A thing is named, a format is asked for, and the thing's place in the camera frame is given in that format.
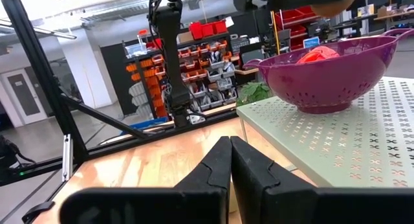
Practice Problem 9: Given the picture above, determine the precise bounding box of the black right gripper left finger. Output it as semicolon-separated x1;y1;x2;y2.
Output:
60;135;233;224

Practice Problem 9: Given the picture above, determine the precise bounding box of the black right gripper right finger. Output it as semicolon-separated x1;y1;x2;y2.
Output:
230;135;414;224

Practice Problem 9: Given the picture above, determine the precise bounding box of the brown kiwi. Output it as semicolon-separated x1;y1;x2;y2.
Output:
310;0;362;18

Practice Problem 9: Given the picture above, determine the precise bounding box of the red orange mango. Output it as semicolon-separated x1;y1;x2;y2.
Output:
296;45;340;65

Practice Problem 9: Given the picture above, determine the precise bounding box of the purple plastic colander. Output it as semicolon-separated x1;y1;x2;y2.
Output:
242;28;414;115

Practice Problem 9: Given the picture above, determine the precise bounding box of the red metal shelving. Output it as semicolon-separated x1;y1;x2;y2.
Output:
273;5;321;52

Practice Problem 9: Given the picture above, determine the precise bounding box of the red storage bin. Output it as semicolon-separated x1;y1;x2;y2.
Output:
201;22;215;38
189;21;204;40
212;19;228;34

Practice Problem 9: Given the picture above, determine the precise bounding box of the laptop with blue screen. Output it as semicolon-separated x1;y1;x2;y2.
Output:
302;36;321;49

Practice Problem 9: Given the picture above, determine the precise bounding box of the dark grey case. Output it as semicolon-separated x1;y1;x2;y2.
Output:
238;41;265;68

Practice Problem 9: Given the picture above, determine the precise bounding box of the wooden desk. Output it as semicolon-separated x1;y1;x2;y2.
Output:
234;67;259;76

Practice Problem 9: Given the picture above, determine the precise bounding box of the green perforated metal shelf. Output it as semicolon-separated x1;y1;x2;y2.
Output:
235;75;414;188

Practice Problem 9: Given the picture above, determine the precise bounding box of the black rack with storage bins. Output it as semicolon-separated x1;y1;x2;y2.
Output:
100;21;240;121

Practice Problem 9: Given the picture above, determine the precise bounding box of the blue bin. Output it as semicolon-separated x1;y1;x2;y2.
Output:
121;116;169;136

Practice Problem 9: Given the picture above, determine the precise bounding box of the green plant in white pot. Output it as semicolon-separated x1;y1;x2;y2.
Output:
235;81;276;107

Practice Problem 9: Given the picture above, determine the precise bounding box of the clear plastic container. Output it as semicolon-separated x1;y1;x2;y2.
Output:
124;41;148;58

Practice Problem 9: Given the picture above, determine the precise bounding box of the grey door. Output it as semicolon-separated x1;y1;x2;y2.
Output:
1;68;48;125

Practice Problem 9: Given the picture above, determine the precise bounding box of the yellow hanging cable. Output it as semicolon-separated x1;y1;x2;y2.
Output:
270;10;281;55

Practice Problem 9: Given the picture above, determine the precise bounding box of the silver frame bracket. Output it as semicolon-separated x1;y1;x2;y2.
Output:
63;133;72;182

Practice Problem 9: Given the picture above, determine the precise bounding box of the black aluminium rig frame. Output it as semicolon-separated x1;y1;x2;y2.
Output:
0;0;240;224

